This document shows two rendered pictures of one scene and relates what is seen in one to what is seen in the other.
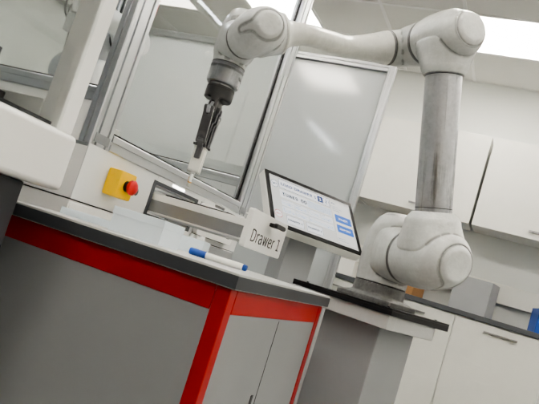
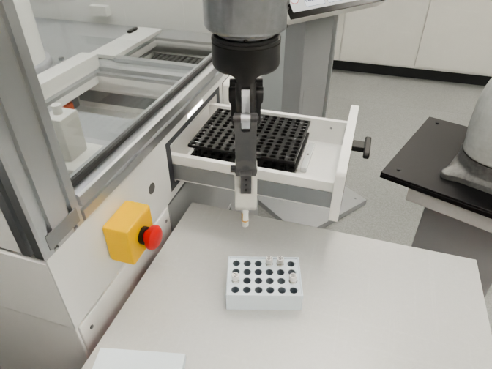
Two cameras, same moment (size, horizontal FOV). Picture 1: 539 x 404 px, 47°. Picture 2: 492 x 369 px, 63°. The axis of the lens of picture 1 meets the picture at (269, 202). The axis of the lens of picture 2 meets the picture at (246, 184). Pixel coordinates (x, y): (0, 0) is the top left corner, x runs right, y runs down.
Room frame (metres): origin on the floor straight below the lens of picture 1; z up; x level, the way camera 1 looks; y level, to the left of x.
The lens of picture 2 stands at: (1.17, 0.25, 1.32)
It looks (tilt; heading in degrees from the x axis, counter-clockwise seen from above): 36 degrees down; 355
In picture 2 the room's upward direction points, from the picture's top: straight up
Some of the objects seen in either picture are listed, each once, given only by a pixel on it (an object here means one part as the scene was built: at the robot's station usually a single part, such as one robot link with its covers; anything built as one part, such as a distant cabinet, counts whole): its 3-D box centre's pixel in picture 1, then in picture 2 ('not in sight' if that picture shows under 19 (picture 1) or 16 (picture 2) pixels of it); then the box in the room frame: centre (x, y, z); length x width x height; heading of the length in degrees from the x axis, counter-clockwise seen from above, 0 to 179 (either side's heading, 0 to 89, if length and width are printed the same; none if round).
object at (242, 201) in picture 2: (196, 159); (245, 188); (1.60, 0.21, 0.99); 0.03 x 0.01 x 0.07; 84
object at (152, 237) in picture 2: (130, 187); (150, 236); (1.64, 0.36, 0.88); 0.04 x 0.03 x 0.04; 157
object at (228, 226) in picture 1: (204, 220); (247, 146); (1.92, 0.18, 0.86); 0.40 x 0.26 x 0.06; 67
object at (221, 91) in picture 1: (216, 103); (246, 72); (1.61, 0.21, 1.15); 0.08 x 0.07 x 0.09; 174
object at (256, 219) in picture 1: (265, 234); (345, 157); (1.84, -0.02, 0.87); 0.29 x 0.02 x 0.11; 157
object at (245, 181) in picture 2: (198, 147); (245, 180); (1.58, 0.21, 1.02); 0.03 x 0.01 x 0.05; 174
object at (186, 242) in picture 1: (183, 242); (263, 282); (1.61, 0.18, 0.78); 0.12 x 0.08 x 0.04; 84
